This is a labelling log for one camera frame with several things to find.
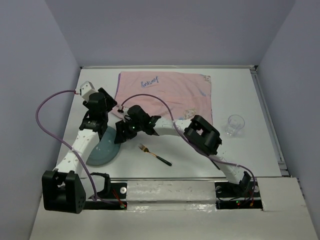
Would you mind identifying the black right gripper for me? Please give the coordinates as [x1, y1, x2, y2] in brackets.
[114, 117, 144, 144]

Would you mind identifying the teal ceramic plate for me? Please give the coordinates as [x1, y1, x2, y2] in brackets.
[86, 126, 121, 167]

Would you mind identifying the pink cloth placemat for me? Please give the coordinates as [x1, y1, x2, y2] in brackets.
[115, 71, 213, 124]

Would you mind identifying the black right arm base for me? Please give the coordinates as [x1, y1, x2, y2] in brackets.
[214, 181, 263, 210]

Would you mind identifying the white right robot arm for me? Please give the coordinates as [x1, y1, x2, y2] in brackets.
[114, 105, 252, 196]

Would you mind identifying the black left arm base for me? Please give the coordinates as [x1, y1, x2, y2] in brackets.
[83, 181, 128, 211]

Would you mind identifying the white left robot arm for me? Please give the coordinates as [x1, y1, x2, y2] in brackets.
[41, 81, 117, 214]

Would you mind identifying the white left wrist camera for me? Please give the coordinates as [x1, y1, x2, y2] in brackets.
[79, 81, 98, 102]

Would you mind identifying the gold fork black handle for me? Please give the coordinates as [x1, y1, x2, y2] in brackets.
[138, 144, 172, 167]

